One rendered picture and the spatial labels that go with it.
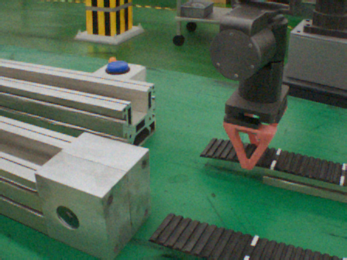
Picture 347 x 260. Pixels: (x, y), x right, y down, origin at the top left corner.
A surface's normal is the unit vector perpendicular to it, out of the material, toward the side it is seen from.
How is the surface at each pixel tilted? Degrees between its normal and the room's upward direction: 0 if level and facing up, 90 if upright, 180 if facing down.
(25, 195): 90
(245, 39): 90
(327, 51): 90
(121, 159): 0
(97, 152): 0
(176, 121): 0
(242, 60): 90
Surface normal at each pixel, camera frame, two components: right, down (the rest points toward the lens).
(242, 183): 0.00, -0.87
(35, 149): -0.42, 0.44
